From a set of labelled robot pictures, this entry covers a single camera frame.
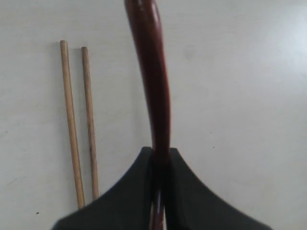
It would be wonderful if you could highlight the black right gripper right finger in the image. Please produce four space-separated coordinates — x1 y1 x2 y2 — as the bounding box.
165 148 270 230

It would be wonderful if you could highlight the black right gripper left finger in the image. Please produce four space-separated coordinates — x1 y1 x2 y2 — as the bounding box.
53 147 152 230

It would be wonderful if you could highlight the brown wooden chopstick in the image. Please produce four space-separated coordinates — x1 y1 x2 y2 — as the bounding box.
81 46 99 200

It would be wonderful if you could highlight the light wooden chopstick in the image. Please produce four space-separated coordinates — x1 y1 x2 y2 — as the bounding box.
60 40 84 209

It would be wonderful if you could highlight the dark wooden spoon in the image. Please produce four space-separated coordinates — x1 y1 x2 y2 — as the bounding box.
125 0 171 230

